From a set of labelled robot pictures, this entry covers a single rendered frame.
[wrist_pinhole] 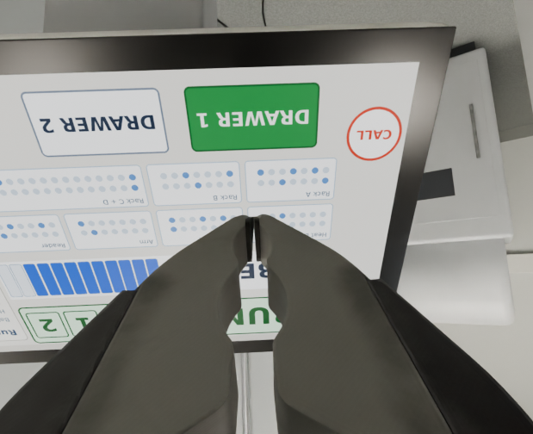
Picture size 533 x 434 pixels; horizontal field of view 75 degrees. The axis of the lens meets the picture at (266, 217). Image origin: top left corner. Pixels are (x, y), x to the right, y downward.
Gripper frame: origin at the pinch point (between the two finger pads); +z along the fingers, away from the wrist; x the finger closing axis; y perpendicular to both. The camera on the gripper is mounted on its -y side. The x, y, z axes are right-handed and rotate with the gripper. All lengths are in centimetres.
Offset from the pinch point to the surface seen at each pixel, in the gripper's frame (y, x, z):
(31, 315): 18.7, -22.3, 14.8
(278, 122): 0.7, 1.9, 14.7
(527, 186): 123, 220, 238
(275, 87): -1.7, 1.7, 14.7
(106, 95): -1.6, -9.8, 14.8
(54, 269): 13.1, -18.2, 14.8
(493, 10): -4, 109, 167
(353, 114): 0.3, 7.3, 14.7
